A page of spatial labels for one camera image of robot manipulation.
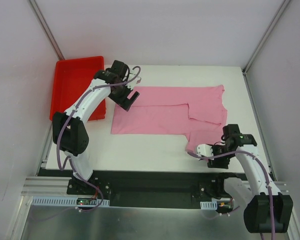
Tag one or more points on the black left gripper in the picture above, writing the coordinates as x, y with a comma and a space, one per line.
123, 98

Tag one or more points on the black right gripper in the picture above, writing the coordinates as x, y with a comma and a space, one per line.
219, 162

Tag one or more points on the pink t shirt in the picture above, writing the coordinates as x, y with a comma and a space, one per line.
197, 113

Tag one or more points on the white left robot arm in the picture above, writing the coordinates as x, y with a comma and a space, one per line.
69, 127

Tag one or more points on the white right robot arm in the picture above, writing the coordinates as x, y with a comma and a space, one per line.
265, 208

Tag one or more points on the red plastic bin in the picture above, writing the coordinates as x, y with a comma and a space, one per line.
71, 78

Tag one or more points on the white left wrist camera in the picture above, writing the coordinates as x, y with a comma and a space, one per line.
133, 80

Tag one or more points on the right white cable duct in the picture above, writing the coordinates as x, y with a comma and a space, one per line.
209, 205

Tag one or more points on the white cable duct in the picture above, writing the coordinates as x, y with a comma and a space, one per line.
209, 205
69, 202

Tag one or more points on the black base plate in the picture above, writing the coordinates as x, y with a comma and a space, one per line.
142, 189

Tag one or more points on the left aluminium corner post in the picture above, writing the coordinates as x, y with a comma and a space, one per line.
46, 29

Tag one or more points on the left white cable duct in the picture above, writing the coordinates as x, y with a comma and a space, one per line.
69, 202

